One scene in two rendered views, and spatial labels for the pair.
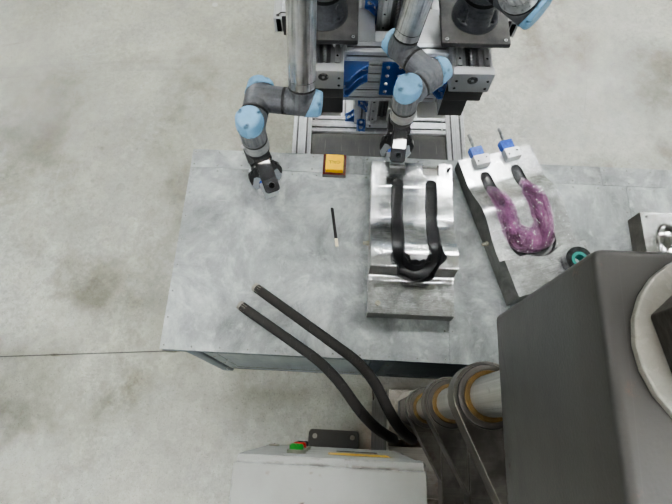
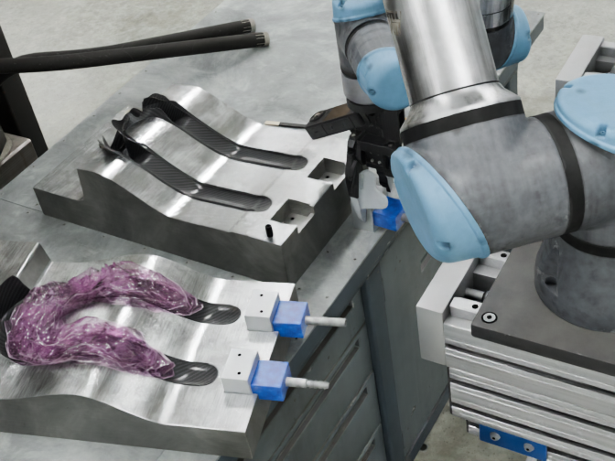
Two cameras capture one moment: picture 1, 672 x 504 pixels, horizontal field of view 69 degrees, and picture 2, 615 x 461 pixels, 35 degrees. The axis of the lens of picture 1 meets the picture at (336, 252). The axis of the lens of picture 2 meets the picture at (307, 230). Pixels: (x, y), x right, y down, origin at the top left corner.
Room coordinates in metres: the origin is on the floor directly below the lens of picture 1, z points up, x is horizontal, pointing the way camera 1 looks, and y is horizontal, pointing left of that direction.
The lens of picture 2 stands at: (1.43, -1.22, 1.78)
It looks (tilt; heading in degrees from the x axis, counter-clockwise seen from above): 40 degrees down; 124
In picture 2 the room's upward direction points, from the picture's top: 11 degrees counter-clockwise
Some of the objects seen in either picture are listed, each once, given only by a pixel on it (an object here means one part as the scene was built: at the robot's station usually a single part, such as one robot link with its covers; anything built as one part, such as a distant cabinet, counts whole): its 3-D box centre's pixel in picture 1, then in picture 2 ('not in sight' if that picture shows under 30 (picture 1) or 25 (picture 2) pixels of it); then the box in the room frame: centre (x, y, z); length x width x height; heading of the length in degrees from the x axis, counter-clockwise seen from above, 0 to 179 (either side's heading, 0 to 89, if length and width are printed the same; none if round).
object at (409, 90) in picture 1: (407, 94); (363, 30); (0.88, -0.20, 1.14); 0.09 x 0.08 x 0.11; 130
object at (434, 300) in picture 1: (411, 236); (195, 169); (0.56, -0.24, 0.87); 0.50 x 0.26 x 0.14; 177
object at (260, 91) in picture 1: (263, 98); not in sight; (0.87, 0.21, 1.14); 0.11 x 0.11 x 0.08; 83
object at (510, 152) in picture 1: (505, 144); (278, 380); (0.91, -0.58, 0.86); 0.13 x 0.05 x 0.05; 15
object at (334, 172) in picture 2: (396, 170); (329, 179); (0.79, -0.20, 0.87); 0.05 x 0.05 x 0.04; 87
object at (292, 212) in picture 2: (429, 172); (294, 221); (0.79, -0.31, 0.87); 0.05 x 0.05 x 0.04; 87
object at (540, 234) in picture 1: (524, 212); (93, 313); (0.63, -0.59, 0.90); 0.26 x 0.18 x 0.08; 15
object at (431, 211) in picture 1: (416, 225); (192, 150); (0.58, -0.25, 0.92); 0.35 x 0.16 x 0.09; 177
